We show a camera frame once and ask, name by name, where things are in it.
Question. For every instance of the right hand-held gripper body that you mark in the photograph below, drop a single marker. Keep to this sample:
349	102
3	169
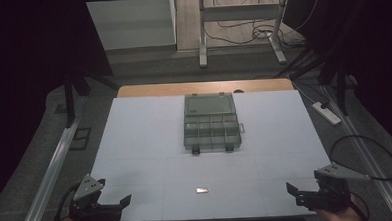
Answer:
331	188

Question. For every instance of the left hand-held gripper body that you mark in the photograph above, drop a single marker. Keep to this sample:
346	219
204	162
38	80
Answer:
87	198

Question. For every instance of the small silver metal piece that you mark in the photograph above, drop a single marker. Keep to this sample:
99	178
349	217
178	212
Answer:
202	190

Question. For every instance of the clear grey plastic compartment box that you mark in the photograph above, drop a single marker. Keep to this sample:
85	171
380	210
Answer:
211	130

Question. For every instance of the person's right hand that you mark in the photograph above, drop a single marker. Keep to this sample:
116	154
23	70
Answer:
342	217

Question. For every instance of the white table mat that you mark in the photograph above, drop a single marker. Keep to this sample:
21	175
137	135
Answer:
152	142

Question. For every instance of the white power strip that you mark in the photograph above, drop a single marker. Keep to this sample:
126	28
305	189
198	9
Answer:
326	113

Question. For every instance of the black stand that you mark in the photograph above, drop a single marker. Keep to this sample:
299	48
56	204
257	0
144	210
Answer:
340	84
70	96

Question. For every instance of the white cabinet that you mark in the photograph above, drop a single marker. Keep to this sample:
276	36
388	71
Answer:
133	23

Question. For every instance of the aluminium rail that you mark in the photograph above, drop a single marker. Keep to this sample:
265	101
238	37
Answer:
50	173
369	156

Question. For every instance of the black floor frame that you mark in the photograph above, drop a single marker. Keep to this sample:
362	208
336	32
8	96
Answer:
81	139

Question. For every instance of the white metal desk frame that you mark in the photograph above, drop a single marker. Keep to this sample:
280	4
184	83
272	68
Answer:
239	12

